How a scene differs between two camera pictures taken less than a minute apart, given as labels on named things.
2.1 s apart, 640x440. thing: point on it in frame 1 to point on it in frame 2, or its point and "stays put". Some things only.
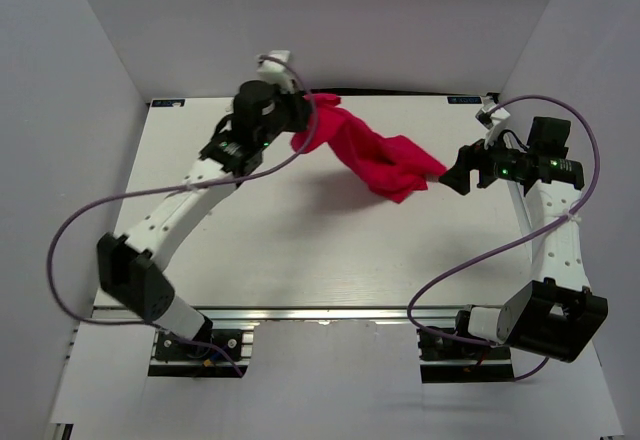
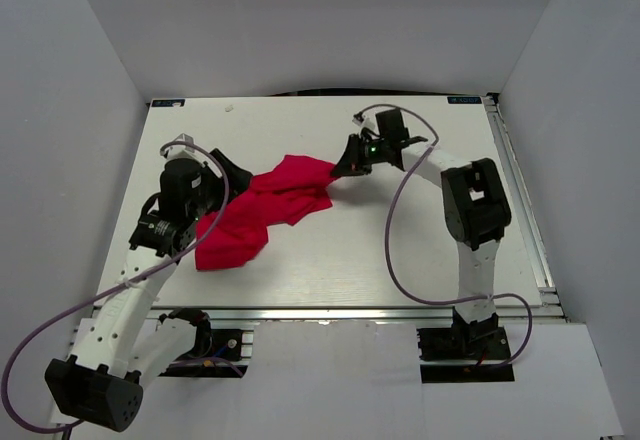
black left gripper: x=299 y=111 to x=236 y=180
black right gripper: x=473 y=157 to x=351 y=163
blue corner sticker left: x=168 y=103 stays put
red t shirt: x=394 y=164 to x=289 y=192
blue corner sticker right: x=464 y=99 stays put
